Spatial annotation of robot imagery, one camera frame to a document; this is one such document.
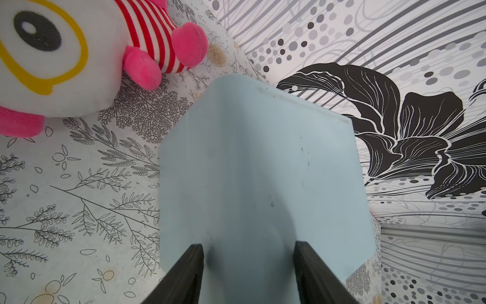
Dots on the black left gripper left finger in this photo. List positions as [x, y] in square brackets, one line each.
[182, 284]

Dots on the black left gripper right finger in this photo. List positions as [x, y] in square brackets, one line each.
[316, 283]

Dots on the light blue drawer cabinet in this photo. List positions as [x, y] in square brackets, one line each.
[247, 172]

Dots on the pink white plush toy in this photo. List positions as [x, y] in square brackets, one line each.
[66, 58]

